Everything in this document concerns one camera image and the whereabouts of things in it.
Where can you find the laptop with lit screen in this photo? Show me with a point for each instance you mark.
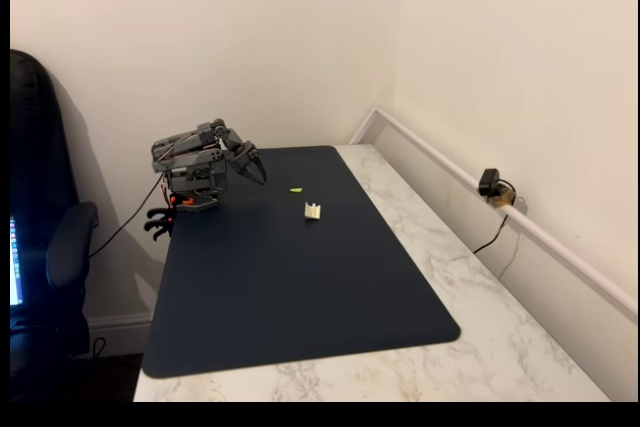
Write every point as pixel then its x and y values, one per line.
pixel 16 262

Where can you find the small white plastic part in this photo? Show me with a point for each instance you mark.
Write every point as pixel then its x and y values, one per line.
pixel 313 212

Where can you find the black orange spring clamp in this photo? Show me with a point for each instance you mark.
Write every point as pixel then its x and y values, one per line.
pixel 159 214
pixel 159 233

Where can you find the white baseboard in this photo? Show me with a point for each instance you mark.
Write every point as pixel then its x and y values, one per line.
pixel 120 322

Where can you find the white wall ledge rail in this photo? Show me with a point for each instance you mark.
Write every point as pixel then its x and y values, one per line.
pixel 550 242

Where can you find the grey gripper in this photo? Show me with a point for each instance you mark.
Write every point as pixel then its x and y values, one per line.
pixel 248 161

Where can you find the grey SO-100 robot arm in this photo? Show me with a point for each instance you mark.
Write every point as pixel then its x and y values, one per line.
pixel 190 162

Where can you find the black office chair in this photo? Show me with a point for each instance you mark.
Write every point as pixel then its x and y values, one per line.
pixel 40 172

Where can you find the dark desk mat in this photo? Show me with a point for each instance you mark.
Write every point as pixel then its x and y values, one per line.
pixel 300 287

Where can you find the black webcam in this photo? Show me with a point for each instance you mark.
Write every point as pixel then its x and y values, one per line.
pixel 487 181

